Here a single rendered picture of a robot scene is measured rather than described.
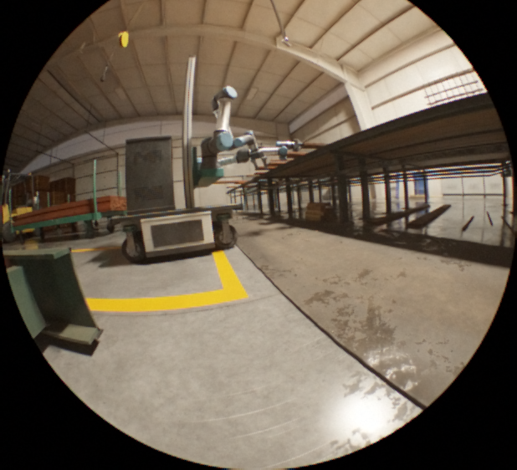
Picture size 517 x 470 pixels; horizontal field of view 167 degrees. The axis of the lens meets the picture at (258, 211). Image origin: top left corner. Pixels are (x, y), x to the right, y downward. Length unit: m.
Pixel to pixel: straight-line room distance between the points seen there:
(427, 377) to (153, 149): 1.52
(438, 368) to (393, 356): 0.11
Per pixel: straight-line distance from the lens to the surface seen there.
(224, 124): 1.24
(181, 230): 1.15
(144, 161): 1.27
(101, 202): 3.26
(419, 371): 0.43
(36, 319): 0.64
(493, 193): 6.79
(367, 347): 0.45
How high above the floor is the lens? 0.34
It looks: 4 degrees down
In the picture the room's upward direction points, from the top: 5 degrees counter-clockwise
